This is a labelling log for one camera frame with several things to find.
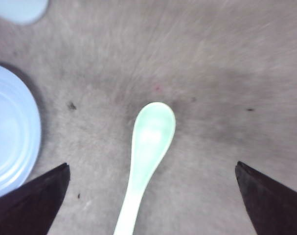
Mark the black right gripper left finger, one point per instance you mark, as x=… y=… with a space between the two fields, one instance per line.
x=32 y=208

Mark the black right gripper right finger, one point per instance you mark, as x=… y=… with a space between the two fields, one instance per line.
x=270 y=205

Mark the mint green plastic spoon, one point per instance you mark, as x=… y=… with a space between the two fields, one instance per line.
x=153 y=132

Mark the blue plastic plate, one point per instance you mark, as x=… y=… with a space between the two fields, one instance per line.
x=20 y=131

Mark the light blue plastic cup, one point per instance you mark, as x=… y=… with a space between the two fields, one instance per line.
x=23 y=11

